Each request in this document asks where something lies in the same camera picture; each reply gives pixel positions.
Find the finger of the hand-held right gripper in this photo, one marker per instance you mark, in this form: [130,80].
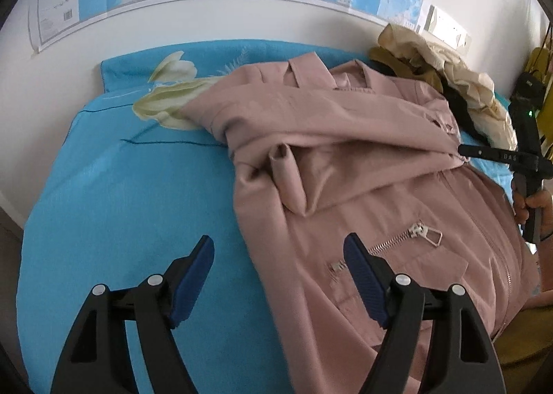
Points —
[497,155]

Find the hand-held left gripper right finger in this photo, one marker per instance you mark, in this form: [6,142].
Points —
[367,281]

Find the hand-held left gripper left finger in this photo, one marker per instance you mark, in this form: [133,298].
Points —
[192,277]

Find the pink jacket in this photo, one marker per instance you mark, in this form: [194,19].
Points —
[345,139]

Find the person's right hand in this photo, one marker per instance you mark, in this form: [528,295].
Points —
[543,206]

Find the black handbag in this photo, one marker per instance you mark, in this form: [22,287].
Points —
[529,85]

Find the black garment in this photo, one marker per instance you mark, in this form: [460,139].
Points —
[460,111]

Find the yellow hanging cloth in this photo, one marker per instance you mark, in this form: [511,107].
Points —
[542,59]

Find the blue floral bed sheet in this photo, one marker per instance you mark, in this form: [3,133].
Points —
[129,225]

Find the cream garment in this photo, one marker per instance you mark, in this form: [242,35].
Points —
[466,69]

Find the mustard brown garment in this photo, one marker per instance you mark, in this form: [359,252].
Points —
[425,76]

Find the person's dark yellow clothing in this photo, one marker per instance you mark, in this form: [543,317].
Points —
[527,333]

